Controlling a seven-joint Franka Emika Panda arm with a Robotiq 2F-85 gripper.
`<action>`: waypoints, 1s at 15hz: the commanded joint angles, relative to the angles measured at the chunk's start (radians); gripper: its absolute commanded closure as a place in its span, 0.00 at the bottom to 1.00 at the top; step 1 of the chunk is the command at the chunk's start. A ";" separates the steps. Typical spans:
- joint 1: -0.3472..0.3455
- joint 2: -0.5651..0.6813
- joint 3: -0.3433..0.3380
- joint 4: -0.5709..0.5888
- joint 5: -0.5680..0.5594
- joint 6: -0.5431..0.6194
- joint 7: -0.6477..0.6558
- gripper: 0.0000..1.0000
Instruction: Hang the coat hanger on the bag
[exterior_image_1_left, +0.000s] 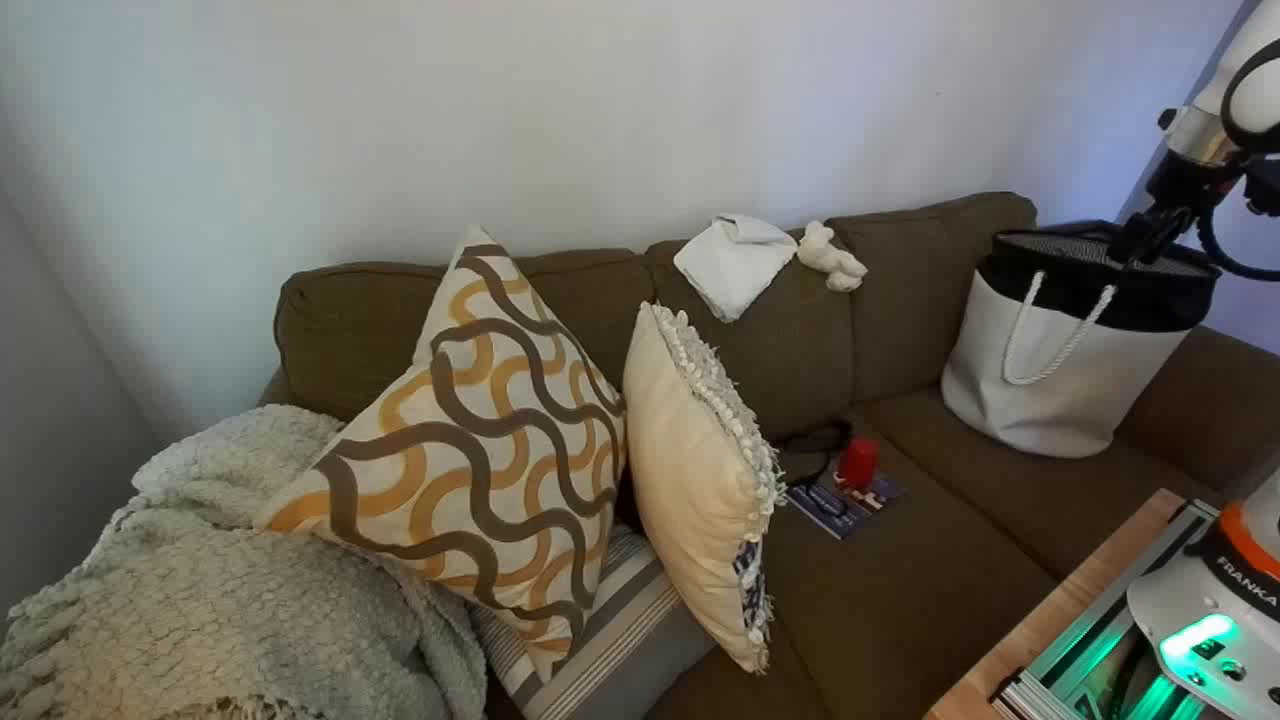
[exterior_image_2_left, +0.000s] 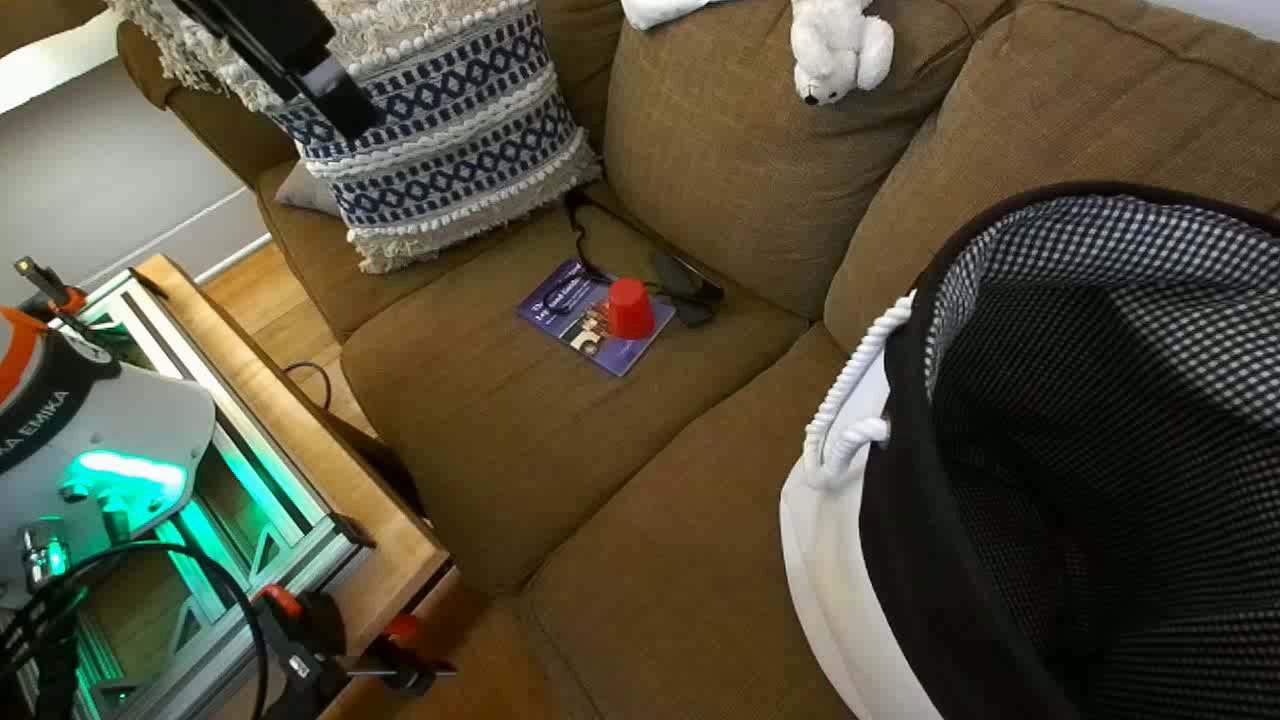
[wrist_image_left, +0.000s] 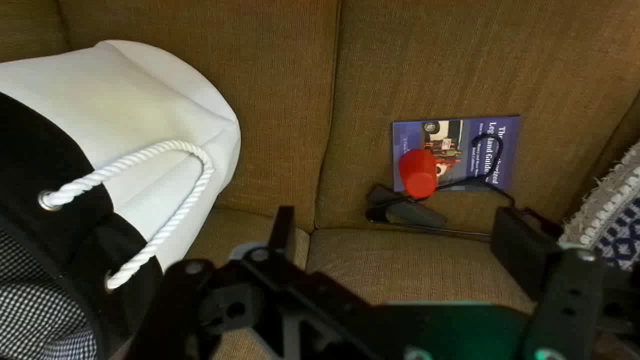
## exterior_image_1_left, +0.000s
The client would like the white crumpled cloth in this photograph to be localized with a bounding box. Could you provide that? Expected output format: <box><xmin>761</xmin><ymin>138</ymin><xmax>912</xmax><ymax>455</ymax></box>
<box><xmin>670</xmin><ymin>210</ymin><xmax>801</xmax><ymax>328</ymax></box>

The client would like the brown fabric sofa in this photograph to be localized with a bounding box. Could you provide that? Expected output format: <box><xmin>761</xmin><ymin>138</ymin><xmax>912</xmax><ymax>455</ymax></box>
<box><xmin>257</xmin><ymin>192</ymin><xmax>1280</xmax><ymax>720</ymax></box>

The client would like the grey striped cushion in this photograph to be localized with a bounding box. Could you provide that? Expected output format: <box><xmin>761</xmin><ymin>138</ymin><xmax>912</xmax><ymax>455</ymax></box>
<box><xmin>473</xmin><ymin>516</ymin><xmax>716</xmax><ymax>720</ymax></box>

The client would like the wavy brown patterned pillow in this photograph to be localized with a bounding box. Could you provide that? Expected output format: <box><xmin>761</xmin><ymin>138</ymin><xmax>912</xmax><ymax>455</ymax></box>
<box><xmin>257</xmin><ymin>229</ymin><xmax>631</xmax><ymax>675</ymax></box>

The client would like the cream fringed pillow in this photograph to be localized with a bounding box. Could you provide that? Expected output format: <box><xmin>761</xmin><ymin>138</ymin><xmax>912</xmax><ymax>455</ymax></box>
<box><xmin>619</xmin><ymin>298</ymin><xmax>791</xmax><ymax>675</ymax></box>

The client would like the blue paperback book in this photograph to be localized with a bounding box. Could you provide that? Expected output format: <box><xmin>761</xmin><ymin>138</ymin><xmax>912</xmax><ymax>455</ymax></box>
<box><xmin>783</xmin><ymin>464</ymin><xmax>896</xmax><ymax>542</ymax></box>

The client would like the small white plush toy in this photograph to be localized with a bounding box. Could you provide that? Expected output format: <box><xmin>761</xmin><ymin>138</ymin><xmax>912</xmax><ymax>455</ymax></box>
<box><xmin>791</xmin><ymin>217</ymin><xmax>874</xmax><ymax>297</ymax></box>

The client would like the cream knitted blanket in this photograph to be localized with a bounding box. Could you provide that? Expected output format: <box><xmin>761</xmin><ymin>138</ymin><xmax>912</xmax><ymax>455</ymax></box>
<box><xmin>0</xmin><ymin>398</ymin><xmax>494</xmax><ymax>720</ymax></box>

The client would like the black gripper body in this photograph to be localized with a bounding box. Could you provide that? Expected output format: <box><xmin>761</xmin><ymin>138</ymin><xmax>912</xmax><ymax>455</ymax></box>
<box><xmin>1131</xmin><ymin>138</ymin><xmax>1217</xmax><ymax>238</ymax></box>

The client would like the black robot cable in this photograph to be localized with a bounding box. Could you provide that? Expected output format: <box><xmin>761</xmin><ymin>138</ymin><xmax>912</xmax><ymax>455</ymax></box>
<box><xmin>1191</xmin><ymin>37</ymin><xmax>1280</xmax><ymax>285</ymax></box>

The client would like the white tote bag black rim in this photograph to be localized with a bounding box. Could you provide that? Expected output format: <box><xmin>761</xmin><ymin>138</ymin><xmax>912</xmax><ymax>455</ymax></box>
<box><xmin>940</xmin><ymin>219</ymin><xmax>1224</xmax><ymax>461</ymax></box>

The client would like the white robot base green light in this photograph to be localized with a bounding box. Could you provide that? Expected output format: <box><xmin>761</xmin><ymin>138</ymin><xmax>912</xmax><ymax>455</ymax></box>
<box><xmin>1126</xmin><ymin>464</ymin><xmax>1280</xmax><ymax>720</ymax></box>

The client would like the red plastic cup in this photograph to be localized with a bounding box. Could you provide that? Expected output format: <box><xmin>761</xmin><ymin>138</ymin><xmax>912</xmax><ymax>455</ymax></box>
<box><xmin>831</xmin><ymin>431</ymin><xmax>890</xmax><ymax>497</ymax></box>

